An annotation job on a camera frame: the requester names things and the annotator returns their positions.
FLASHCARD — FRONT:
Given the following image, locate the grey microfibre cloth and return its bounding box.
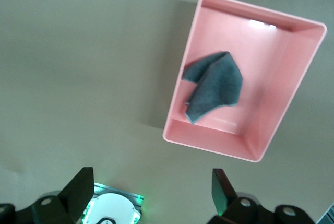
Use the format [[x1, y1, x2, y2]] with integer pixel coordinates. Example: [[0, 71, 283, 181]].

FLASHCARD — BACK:
[[182, 51, 244, 125]]

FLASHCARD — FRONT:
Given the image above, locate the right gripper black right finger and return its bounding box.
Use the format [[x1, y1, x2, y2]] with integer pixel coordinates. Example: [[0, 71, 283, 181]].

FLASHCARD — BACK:
[[207, 168, 314, 224]]

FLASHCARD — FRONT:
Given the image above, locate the large table cover sheet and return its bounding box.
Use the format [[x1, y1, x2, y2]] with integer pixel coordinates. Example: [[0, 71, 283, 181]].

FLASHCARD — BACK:
[[0, 0, 334, 224]]

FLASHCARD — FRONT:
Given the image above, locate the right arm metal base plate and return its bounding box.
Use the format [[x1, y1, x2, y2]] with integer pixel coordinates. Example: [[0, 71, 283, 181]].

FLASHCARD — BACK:
[[92, 182, 146, 217]]

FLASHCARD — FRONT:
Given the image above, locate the pink plastic bin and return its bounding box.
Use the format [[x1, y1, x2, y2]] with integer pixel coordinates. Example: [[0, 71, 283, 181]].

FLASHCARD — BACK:
[[162, 0, 328, 163]]

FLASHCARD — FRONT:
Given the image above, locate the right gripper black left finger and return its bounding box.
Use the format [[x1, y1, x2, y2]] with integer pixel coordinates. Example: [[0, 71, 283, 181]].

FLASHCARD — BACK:
[[0, 167, 94, 224]]

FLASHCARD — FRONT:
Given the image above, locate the aluminium frame corner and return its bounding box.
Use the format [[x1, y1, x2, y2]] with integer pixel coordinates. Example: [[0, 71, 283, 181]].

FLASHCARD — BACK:
[[320, 202, 334, 224]]

